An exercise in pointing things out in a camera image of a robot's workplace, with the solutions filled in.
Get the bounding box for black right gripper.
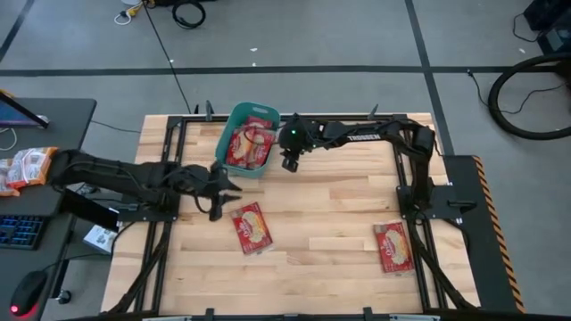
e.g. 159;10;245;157
278;112;312;174

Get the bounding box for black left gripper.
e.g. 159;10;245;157
195;160;244;204

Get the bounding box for teal plastic basket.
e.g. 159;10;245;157
214;101;281;179

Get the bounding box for white printed box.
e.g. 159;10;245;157
82;224;119;257

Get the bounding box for black control box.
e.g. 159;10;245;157
60;186;121;231

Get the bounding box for black desk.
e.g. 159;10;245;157
0;97;97;321

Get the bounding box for snack packets on desk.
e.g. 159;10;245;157
4;146;60;191

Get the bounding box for black platform hazard stripe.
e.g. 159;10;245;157
441;154;526;314

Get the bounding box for black keyboard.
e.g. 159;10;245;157
0;215;48;251

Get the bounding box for orange snack bag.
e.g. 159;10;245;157
0;158;21;198

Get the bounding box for black computer mouse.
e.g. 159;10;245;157
9;269;48;317

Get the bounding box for tilted computer screen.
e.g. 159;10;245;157
0;90;50;130

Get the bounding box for black equipment case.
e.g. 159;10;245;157
522;0;571;57

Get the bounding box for black aluminium rig frame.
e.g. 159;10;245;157
104;104;481;321

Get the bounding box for long black floor cable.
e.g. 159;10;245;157
141;0;194;115

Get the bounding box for coiled black cable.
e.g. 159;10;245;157
171;0;207;31

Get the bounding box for thin black floor cable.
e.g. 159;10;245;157
466;69;567;116

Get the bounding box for white cable with plug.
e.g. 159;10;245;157
113;2;145;27

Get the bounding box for black hoop hose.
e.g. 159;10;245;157
487;52;571;142

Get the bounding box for white desk cable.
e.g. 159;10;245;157
0;127;19;152

